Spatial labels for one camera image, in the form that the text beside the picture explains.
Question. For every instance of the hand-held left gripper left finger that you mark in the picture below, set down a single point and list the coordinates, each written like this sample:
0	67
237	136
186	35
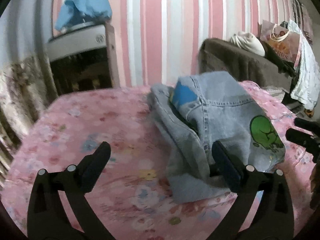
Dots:
96	165

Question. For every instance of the floral curtain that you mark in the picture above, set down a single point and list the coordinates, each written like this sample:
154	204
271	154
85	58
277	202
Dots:
22	87

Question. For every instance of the white cloth bag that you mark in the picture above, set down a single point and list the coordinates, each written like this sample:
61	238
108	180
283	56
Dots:
248	42

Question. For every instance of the orange black item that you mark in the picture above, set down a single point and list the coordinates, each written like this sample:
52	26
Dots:
309	113

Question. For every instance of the printed gift bag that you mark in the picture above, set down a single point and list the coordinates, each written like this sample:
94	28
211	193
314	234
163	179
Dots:
282	40

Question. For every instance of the silver black water dispenser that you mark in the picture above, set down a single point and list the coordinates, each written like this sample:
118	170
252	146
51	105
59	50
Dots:
80	62

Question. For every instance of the grey denim jacket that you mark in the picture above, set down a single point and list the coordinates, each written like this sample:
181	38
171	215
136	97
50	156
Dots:
220	110

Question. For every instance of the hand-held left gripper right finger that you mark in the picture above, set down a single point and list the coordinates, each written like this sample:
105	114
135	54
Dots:
226	166

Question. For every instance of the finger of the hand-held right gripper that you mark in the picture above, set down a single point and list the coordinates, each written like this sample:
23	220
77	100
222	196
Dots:
306	123
301	138

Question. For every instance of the white floral cloth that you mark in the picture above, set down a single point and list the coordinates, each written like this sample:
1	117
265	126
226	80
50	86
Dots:
306	75

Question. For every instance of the blue cloth cover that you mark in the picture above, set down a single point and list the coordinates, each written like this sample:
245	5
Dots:
85	2

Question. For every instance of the grey lace seat cushion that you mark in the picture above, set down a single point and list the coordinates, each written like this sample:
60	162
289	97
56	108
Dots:
277	93

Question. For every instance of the pink floral bedsheet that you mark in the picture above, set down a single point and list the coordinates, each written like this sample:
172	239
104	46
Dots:
87	130

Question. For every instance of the black clothes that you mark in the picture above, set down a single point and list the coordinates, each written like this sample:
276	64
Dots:
280	60

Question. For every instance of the brown covered sofa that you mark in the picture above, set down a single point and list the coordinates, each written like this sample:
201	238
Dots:
240	60

